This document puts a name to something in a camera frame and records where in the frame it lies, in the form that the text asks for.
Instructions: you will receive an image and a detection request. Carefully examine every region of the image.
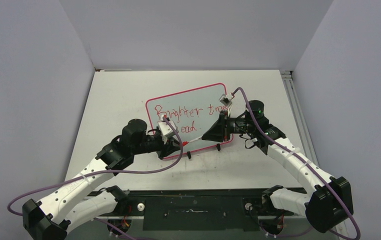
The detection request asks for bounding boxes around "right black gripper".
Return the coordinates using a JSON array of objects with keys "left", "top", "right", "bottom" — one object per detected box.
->
[{"left": 202, "top": 110, "right": 255, "bottom": 142}]

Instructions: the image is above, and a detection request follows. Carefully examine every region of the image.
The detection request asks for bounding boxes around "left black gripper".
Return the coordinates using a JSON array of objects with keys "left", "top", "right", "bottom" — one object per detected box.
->
[{"left": 131, "top": 132, "right": 182, "bottom": 160}]

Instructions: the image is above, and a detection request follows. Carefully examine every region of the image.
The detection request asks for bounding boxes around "white whiteboard marker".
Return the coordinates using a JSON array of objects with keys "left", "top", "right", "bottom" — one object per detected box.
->
[{"left": 187, "top": 136, "right": 202, "bottom": 143}]

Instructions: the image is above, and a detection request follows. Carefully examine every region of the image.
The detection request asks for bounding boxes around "pink framed whiteboard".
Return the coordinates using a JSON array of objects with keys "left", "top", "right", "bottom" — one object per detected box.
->
[{"left": 145, "top": 83, "right": 227, "bottom": 155}]

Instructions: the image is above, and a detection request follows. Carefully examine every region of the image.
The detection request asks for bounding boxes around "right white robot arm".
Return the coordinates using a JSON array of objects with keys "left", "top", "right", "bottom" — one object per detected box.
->
[{"left": 201, "top": 100, "right": 354, "bottom": 233}]

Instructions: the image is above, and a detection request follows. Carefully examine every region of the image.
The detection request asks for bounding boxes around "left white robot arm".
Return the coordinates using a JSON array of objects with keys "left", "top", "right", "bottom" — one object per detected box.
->
[{"left": 22, "top": 116, "right": 184, "bottom": 240}]

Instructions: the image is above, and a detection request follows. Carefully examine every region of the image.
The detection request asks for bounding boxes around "aluminium rail frame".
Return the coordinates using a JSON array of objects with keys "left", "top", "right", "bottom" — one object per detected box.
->
[{"left": 44, "top": 70, "right": 347, "bottom": 240}]

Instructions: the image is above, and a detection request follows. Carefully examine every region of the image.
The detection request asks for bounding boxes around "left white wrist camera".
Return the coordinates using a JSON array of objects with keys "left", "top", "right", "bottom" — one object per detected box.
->
[{"left": 157, "top": 115, "right": 178, "bottom": 145}]

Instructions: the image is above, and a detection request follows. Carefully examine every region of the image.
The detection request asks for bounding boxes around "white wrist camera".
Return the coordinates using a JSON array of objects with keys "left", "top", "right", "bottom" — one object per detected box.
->
[
  {"left": 157, "top": 115, "right": 178, "bottom": 145},
  {"left": 219, "top": 93, "right": 235, "bottom": 117}
]

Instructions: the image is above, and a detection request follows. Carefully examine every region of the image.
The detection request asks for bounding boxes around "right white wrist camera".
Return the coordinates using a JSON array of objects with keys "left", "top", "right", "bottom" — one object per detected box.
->
[{"left": 219, "top": 93, "right": 235, "bottom": 117}]

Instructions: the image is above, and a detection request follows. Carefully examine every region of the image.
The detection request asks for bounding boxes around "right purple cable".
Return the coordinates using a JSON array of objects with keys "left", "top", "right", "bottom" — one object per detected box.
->
[{"left": 231, "top": 87, "right": 362, "bottom": 240}]

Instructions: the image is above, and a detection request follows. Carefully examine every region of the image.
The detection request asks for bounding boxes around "purple cable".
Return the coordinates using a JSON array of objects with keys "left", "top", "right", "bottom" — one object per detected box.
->
[
  {"left": 231, "top": 87, "right": 362, "bottom": 240},
  {"left": 7, "top": 116, "right": 185, "bottom": 240}
]

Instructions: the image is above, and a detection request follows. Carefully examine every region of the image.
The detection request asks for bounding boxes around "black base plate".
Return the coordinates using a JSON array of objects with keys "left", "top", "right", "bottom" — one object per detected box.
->
[{"left": 106, "top": 188, "right": 293, "bottom": 232}]

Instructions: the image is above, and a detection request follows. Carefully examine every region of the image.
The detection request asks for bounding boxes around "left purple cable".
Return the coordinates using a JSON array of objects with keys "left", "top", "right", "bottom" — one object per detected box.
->
[{"left": 7, "top": 116, "right": 185, "bottom": 240}]

